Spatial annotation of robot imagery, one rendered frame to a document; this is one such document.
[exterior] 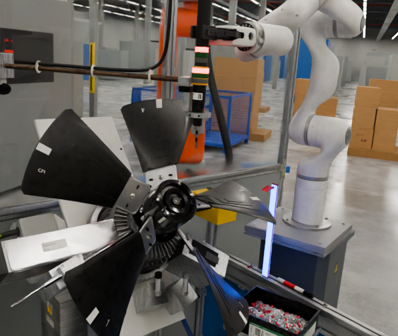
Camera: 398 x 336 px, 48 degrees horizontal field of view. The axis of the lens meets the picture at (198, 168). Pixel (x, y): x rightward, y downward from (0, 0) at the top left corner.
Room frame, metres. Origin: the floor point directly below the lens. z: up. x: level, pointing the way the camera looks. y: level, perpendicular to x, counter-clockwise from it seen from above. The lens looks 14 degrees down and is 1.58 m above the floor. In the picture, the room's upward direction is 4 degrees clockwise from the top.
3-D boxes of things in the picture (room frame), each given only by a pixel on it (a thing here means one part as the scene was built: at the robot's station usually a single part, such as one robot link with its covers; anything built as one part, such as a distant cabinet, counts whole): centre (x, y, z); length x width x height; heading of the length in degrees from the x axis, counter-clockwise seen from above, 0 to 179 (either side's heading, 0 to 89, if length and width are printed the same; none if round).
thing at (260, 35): (1.29, -0.12, 1.63); 0.09 x 0.03 x 0.08; 41
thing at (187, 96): (1.18, 0.02, 1.47); 0.09 x 0.07 x 0.10; 76
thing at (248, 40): (1.25, -0.07, 1.63); 0.11 x 0.10 x 0.07; 131
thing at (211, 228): (1.64, -0.07, 0.92); 0.03 x 0.03 x 0.12; 41
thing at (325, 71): (1.71, -0.41, 1.52); 0.16 x 0.12 x 0.50; 53
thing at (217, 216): (1.64, -0.07, 1.02); 0.16 x 0.10 x 0.11; 41
